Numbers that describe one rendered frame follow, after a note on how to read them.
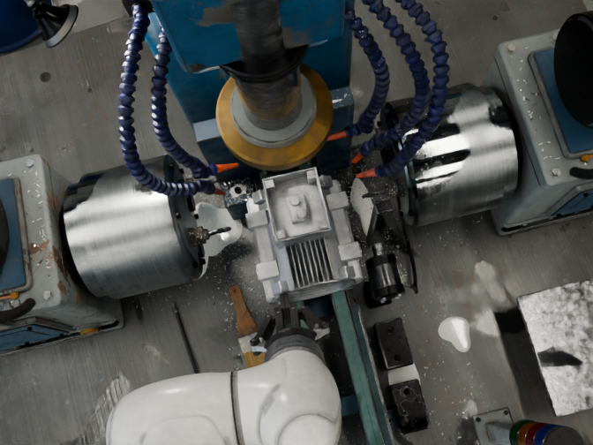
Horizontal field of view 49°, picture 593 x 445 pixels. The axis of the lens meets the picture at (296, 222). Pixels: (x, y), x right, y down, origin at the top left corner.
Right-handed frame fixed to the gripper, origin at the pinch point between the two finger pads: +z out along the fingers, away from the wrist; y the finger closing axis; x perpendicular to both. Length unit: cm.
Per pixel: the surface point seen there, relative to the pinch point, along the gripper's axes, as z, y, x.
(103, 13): 120, 40, -67
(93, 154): 52, 38, -29
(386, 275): 6.4, -19.4, 1.0
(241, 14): -37, -4, -47
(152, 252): 4.5, 20.9, -14.3
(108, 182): 10.5, 26.0, -27.5
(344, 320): 14.7, -10.3, 11.4
